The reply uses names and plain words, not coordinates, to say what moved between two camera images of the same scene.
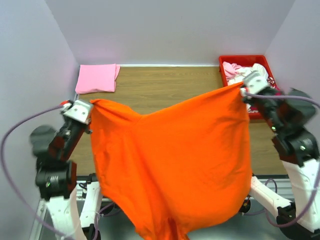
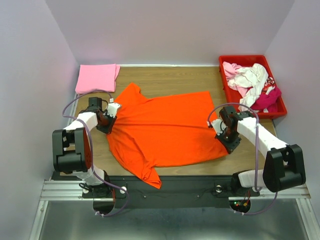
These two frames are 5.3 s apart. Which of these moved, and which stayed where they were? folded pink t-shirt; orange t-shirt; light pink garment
Moved: orange t-shirt
Stayed: light pink garment; folded pink t-shirt
